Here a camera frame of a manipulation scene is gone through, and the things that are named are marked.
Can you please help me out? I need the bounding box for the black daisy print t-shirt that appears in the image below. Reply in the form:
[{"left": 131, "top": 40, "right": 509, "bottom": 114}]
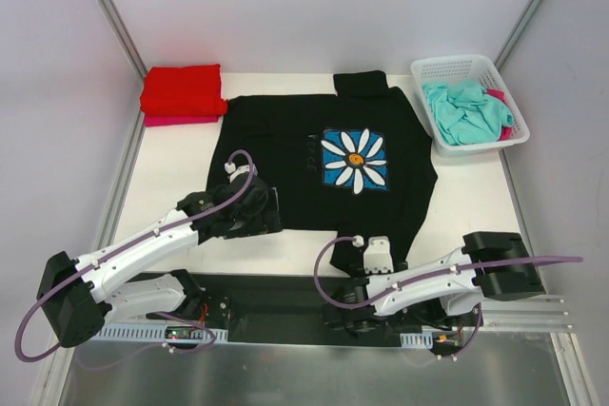
[{"left": 206, "top": 70, "right": 437, "bottom": 265}]

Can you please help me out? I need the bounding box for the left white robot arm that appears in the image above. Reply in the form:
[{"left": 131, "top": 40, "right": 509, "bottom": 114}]
[{"left": 37, "top": 174, "right": 282, "bottom": 348}]

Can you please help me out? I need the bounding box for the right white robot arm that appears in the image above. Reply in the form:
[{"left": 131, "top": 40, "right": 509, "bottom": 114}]
[{"left": 313, "top": 231, "right": 549, "bottom": 333}]

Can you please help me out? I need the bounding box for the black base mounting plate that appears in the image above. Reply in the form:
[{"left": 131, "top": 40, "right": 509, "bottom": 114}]
[{"left": 170, "top": 274, "right": 477, "bottom": 348}]

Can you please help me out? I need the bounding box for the folded red t-shirt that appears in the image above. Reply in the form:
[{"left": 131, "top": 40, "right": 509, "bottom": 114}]
[{"left": 140, "top": 64, "right": 227, "bottom": 117}]

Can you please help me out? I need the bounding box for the folded pink t-shirt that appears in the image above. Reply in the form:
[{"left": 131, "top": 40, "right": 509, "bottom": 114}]
[{"left": 144, "top": 114, "right": 220, "bottom": 127}]

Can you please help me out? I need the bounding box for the crumpled teal t-shirt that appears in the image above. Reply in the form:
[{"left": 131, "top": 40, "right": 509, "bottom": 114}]
[{"left": 422, "top": 80, "right": 510, "bottom": 146}]

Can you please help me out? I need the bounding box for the white plastic basket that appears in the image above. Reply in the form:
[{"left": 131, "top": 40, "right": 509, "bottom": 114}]
[{"left": 411, "top": 54, "right": 530, "bottom": 157}]

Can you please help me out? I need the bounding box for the crumpled pink t-shirt in basket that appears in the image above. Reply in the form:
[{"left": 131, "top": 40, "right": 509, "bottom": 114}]
[{"left": 486, "top": 88, "right": 514, "bottom": 142}]

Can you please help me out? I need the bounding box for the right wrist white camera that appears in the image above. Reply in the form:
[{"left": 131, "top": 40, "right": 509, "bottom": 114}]
[{"left": 351, "top": 235, "right": 394, "bottom": 276}]

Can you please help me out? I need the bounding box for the right white cable duct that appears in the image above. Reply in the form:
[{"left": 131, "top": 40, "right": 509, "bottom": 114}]
[{"left": 400, "top": 331, "right": 434, "bottom": 350}]

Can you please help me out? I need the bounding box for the white cable duct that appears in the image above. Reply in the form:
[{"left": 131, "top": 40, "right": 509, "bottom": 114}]
[
  {"left": 92, "top": 323, "right": 228, "bottom": 344},
  {"left": 400, "top": 331, "right": 434, "bottom": 350}
]

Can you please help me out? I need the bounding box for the left white cable duct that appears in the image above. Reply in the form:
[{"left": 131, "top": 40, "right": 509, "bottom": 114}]
[{"left": 92, "top": 323, "right": 228, "bottom": 344}]

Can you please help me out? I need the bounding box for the aluminium front rail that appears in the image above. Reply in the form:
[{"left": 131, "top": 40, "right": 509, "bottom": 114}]
[{"left": 481, "top": 295, "right": 574, "bottom": 333}]

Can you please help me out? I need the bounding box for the left aluminium frame post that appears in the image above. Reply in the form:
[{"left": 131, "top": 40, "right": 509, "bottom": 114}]
[{"left": 73, "top": 0, "right": 148, "bottom": 82}]

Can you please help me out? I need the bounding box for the aluminium frame post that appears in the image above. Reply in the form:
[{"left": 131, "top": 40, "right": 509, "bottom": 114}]
[
  {"left": 494, "top": 0, "right": 545, "bottom": 69},
  {"left": 73, "top": 0, "right": 148, "bottom": 82}
]

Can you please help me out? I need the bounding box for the right aluminium frame post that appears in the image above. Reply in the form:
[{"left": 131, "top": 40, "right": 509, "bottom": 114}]
[{"left": 494, "top": 0, "right": 545, "bottom": 69}]

